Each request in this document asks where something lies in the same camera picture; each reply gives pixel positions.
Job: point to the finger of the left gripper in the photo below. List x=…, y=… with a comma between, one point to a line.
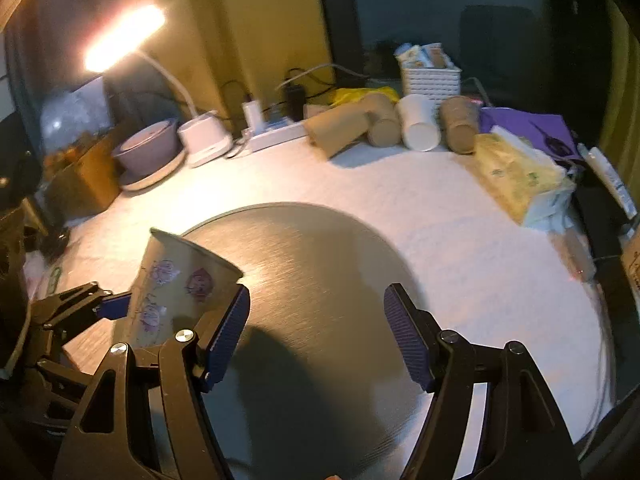
x=113, y=307

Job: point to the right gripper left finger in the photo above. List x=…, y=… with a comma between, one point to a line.
x=111, y=433

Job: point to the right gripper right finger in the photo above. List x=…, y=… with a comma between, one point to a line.
x=523, y=435

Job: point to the printed brown paper cup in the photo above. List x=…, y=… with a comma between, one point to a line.
x=178, y=281

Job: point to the lying brown paper cup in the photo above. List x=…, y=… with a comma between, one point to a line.
x=335, y=129

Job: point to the rightmost brown paper cup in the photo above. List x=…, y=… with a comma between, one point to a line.
x=461, y=121

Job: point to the white paper cup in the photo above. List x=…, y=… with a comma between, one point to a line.
x=420, y=131

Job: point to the cardboard box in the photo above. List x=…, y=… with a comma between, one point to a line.
x=88, y=184

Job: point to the white plate under bowl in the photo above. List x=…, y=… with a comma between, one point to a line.
x=130, y=183

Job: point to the purple bowl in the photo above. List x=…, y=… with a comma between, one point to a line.
x=149, y=149

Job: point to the white tablecloth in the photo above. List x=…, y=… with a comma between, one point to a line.
x=479, y=272

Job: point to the clear plastic bag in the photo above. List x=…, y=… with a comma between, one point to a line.
x=66, y=115

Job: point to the white bear mug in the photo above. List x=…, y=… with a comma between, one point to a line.
x=631, y=262

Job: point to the round grey placemat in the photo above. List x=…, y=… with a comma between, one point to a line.
x=316, y=386

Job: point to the white usb charger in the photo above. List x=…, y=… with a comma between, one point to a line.
x=254, y=116

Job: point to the white power strip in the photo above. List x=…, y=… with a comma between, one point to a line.
x=273, y=134

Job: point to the yellow tissue pack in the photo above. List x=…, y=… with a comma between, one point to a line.
x=527, y=181

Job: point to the black power adapter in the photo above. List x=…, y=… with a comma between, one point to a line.
x=295, y=98

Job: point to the white cream tube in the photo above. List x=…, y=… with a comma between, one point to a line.
x=605, y=171

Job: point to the black scissors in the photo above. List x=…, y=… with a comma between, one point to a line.
x=556, y=146

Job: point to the yellow plastic bag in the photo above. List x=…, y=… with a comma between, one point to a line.
x=353, y=95

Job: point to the yellow curtain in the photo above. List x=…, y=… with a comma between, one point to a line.
x=223, y=49

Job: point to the purple cloth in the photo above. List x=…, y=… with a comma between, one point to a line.
x=520, y=124

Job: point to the white plastic basket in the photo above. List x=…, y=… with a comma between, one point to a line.
x=436, y=83

